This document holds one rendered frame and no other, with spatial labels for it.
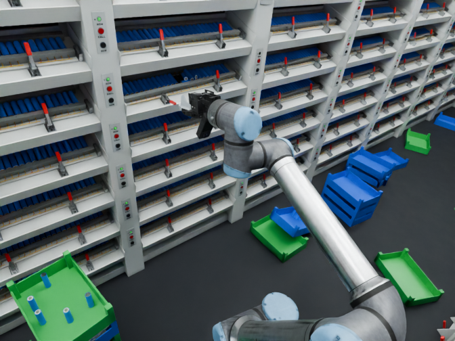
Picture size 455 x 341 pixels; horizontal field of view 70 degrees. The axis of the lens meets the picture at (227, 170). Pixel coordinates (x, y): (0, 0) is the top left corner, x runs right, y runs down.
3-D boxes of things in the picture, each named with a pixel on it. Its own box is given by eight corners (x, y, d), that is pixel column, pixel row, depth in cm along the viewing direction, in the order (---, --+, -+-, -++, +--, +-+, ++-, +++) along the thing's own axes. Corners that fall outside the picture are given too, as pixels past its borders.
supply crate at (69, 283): (116, 319, 104) (113, 306, 99) (52, 367, 91) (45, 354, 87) (72, 263, 119) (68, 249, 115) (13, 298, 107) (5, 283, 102)
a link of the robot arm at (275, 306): (297, 339, 133) (309, 315, 123) (263, 357, 125) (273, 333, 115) (276, 308, 144) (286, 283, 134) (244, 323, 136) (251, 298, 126)
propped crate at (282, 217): (296, 211, 222) (301, 201, 219) (319, 229, 209) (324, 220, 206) (269, 217, 201) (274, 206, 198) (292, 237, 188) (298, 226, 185)
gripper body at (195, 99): (204, 88, 112) (226, 95, 104) (206, 112, 116) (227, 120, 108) (185, 93, 108) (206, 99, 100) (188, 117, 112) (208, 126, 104)
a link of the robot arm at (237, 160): (263, 176, 103) (266, 140, 98) (231, 183, 97) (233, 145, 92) (246, 166, 110) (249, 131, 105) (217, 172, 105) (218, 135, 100)
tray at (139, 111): (244, 94, 156) (251, 78, 149) (125, 124, 124) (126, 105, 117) (222, 68, 164) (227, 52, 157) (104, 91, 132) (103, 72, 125)
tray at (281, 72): (333, 72, 193) (345, 51, 183) (258, 91, 161) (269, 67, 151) (311, 51, 201) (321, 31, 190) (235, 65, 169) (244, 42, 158)
